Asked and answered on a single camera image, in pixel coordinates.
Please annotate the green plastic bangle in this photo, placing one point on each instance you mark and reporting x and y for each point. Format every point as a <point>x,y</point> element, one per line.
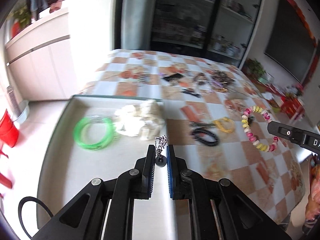
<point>93,132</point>

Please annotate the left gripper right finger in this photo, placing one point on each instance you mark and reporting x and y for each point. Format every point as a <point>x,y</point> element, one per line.
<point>175,165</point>

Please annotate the grey shallow tray box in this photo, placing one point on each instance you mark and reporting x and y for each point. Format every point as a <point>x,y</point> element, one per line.
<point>67,168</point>

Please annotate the white polka dot scrunchie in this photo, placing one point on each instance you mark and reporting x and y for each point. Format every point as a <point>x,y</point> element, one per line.
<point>144,120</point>

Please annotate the black wall television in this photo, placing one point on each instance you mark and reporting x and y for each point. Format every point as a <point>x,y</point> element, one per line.
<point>291,43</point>

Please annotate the yellow flower plant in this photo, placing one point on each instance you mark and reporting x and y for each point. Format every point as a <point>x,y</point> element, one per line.
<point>23,15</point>

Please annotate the white low cabinet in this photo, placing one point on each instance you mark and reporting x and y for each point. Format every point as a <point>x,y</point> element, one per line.
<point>40,59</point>

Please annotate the potted green plant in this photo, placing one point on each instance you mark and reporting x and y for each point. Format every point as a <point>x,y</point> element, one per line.
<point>254,69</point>

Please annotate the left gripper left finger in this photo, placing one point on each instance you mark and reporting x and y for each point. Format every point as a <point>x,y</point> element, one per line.
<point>148,173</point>

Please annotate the small black hair clip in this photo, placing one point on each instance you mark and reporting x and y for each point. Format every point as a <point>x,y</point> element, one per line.
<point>191,92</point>

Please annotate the checkered floral tablecloth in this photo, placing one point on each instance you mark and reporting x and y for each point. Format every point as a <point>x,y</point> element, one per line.
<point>239,147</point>

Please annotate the silver charm with bead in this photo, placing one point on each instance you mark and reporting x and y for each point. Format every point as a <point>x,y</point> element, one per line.
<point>160,144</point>

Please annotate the dark glass display cabinet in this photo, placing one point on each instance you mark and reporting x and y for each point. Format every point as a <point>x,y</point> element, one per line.
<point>218,30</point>

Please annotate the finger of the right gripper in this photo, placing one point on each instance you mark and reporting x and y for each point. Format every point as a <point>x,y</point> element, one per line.
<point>300,137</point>

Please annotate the black bow hair clip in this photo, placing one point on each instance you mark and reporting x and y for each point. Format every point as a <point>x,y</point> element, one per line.
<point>173,77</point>

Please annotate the red plastic bucket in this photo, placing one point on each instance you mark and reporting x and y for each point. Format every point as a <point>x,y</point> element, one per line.
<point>8,132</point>

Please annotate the red plastic chair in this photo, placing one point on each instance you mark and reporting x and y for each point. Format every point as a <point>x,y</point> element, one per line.
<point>7,180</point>

